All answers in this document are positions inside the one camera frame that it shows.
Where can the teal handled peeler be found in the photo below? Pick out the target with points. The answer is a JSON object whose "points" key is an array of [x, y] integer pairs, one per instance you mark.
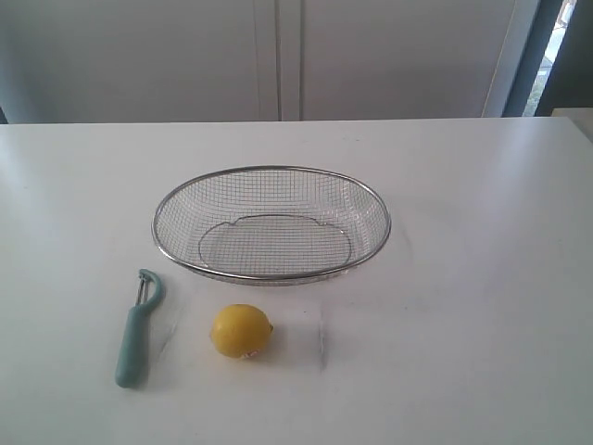
{"points": [[132, 364]]}

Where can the yellow lemon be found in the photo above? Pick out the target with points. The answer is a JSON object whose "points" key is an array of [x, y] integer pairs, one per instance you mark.
{"points": [[240, 331]]}

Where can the oval steel mesh basket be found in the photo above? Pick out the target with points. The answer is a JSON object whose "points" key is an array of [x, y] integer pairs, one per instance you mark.
{"points": [[271, 225]]}

